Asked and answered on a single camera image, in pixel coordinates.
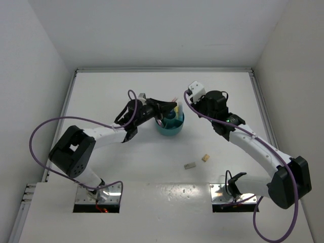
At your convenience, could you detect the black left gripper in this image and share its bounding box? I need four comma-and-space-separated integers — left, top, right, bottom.
134, 97, 176, 126

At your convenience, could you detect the clear spray bottle blue cap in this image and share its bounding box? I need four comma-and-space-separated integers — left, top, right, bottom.
167, 109, 176, 119

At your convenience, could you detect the yellow highlighter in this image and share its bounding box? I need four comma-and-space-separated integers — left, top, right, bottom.
175, 102, 183, 121

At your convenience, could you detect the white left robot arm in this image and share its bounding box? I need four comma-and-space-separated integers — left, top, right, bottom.
49, 98, 177, 195

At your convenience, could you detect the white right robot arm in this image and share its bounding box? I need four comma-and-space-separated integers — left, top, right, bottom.
190, 90, 312, 209

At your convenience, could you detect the teal round divided organizer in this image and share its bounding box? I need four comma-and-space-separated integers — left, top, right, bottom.
155, 113, 185, 137

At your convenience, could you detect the small tan eraser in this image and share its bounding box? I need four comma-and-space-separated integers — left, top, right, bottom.
202, 154, 210, 162

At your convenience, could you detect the grey rectangular eraser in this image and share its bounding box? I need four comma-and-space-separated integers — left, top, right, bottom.
184, 162, 196, 170

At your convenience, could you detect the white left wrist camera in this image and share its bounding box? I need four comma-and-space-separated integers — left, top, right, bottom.
137, 93, 146, 104

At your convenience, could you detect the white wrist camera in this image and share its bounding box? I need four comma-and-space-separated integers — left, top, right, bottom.
188, 80, 206, 103
137, 93, 146, 104

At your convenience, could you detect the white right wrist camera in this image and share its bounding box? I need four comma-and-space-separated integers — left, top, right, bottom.
188, 80, 206, 103

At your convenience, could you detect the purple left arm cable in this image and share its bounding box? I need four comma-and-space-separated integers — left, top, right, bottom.
29, 89, 139, 198

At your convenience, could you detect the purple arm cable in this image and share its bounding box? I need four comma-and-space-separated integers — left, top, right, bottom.
183, 90, 300, 242
29, 89, 139, 198

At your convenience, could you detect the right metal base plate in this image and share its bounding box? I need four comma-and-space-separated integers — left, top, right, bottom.
210, 183, 257, 205

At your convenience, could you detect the metal base plate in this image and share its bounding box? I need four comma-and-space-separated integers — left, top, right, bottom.
210, 183, 257, 205
75, 182, 123, 205

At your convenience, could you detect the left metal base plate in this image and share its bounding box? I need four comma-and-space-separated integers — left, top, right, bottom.
75, 182, 123, 205

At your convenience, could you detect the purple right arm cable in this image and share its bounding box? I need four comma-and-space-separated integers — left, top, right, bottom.
183, 90, 300, 242

